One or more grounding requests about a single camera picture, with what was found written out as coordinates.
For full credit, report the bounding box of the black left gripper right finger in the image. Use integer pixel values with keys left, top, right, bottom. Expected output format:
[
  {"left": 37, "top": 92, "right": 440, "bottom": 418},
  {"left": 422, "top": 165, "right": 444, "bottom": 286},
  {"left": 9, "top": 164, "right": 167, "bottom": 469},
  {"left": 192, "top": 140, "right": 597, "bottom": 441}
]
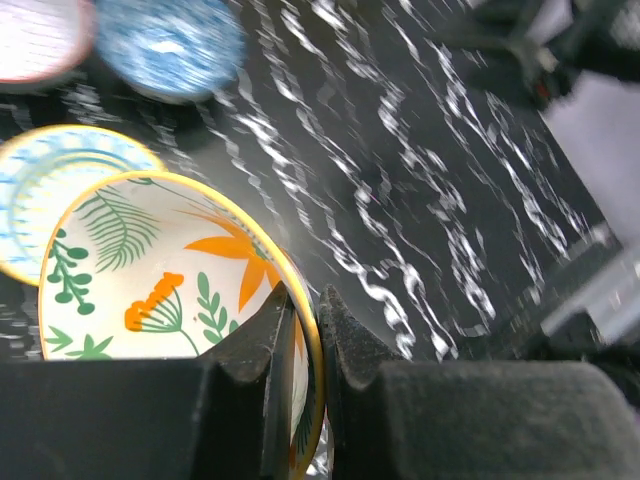
[{"left": 318, "top": 286, "right": 639, "bottom": 479}]

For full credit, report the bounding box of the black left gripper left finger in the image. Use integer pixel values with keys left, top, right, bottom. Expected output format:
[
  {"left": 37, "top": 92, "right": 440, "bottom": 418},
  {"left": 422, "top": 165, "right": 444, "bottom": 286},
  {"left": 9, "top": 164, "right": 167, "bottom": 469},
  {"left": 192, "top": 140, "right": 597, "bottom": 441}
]
[{"left": 1, "top": 285, "right": 295, "bottom": 479}]

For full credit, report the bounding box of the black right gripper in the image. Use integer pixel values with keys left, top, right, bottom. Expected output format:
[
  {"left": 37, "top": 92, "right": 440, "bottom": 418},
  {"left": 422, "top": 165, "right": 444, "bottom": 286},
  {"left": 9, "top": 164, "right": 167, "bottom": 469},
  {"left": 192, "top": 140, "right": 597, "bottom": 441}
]
[{"left": 429, "top": 1, "right": 639, "bottom": 108}]

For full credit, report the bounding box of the orange flower leaf bowl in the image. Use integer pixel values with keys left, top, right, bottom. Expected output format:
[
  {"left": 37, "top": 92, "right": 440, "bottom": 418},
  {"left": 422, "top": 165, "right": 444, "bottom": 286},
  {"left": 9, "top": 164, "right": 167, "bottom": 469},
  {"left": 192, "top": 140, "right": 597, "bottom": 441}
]
[{"left": 38, "top": 171, "right": 324, "bottom": 479}]

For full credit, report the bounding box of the yellow sun pattern bowl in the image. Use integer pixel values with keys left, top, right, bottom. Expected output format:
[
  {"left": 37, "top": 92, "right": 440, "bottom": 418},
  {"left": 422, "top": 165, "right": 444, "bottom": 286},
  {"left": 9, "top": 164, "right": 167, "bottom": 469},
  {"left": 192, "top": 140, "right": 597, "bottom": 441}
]
[{"left": 1, "top": 124, "right": 165, "bottom": 286}]

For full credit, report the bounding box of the blue patterned bowl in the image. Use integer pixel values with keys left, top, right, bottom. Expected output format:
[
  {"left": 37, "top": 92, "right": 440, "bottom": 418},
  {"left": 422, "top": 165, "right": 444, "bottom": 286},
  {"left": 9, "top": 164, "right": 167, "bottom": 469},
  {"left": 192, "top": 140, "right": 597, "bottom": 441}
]
[{"left": 95, "top": 1, "right": 246, "bottom": 104}]

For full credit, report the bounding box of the grey bowl red rim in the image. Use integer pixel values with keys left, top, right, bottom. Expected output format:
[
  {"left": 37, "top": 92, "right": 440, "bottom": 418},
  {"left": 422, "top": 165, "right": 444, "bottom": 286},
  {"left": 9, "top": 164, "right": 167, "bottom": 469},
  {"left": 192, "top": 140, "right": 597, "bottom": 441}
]
[{"left": 1, "top": 1, "right": 96, "bottom": 88}]

